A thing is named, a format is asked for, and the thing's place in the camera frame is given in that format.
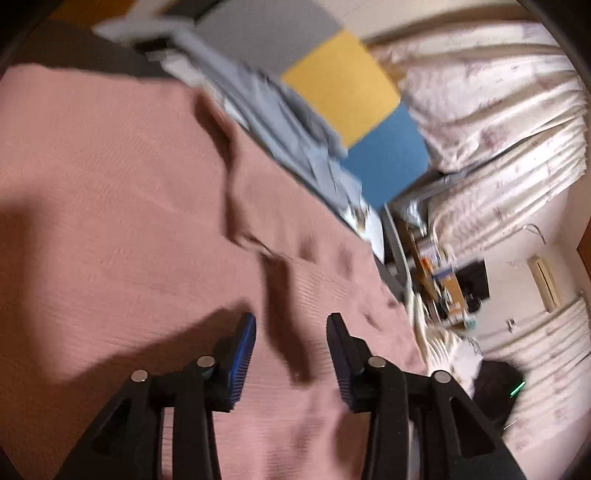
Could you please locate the pink knitted sweater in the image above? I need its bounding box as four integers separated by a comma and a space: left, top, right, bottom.
0, 62, 428, 480

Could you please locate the light grey garment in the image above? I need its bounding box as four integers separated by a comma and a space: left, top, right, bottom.
164, 28, 363, 217

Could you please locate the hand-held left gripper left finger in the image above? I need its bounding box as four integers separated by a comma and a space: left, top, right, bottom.
55, 312, 257, 480

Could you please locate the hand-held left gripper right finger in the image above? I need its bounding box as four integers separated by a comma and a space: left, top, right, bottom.
326, 313, 527, 480

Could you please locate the cluttered wooden shelf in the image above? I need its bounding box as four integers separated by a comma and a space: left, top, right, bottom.
406, 222, 469, 328

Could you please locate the black monitor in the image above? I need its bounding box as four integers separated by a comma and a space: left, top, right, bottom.
455, 259, 489, 303

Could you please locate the beige air conditioner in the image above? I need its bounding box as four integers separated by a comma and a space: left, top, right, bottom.
527, 255, 563, 313

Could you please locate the pink patterned curtain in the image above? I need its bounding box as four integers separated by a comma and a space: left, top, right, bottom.
427, 134, 591, 455

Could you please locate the cream fluffy sweater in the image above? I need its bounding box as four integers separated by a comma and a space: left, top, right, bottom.
411, 295, 483, 384

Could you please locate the grey yellow blue chair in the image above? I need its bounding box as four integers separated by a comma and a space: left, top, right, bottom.
92, 0, 432, 305

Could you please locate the orange wooden wardrobe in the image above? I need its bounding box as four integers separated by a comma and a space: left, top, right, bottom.
48, 0, 139, 21

